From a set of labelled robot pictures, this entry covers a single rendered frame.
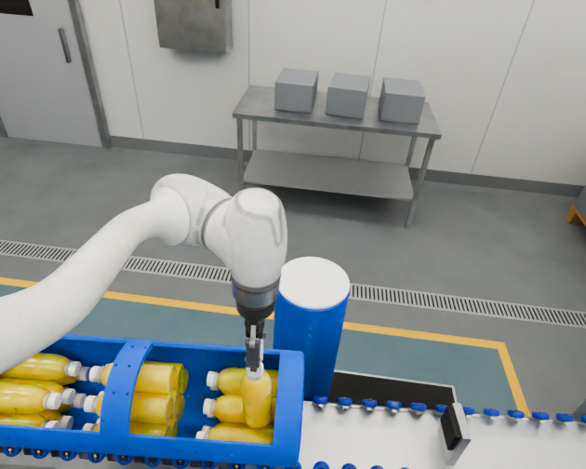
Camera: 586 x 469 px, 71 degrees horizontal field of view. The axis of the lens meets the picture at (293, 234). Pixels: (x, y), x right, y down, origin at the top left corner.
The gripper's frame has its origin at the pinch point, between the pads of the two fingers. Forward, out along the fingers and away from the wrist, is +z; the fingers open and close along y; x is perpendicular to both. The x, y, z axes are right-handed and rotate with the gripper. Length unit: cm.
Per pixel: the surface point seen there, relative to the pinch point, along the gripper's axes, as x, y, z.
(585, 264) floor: -250, 208, 135
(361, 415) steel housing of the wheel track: -31, 13, 43
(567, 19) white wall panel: -216, 322, -26
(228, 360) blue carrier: 9.9, 18.5, 27.9
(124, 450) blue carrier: 30.4, -9.0, 27.4
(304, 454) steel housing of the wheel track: -14.2, 0.1, 43.2
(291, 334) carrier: -9, 47, 50
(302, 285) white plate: -12, 56, 32
